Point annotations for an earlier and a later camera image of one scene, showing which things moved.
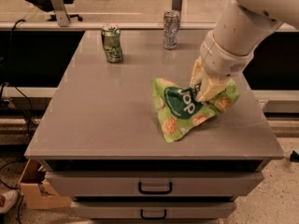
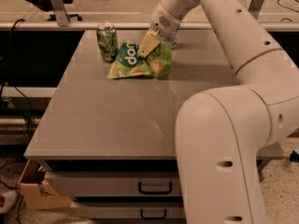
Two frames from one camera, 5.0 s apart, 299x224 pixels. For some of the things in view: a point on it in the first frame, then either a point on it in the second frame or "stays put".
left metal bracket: [58, 5] stays put
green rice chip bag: [177, 111] → [129, 63]
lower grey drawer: [152, 210] stays put
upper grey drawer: [154, 184] stays put
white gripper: [221, 61] → [163, 21]
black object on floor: [294, 157] stays put
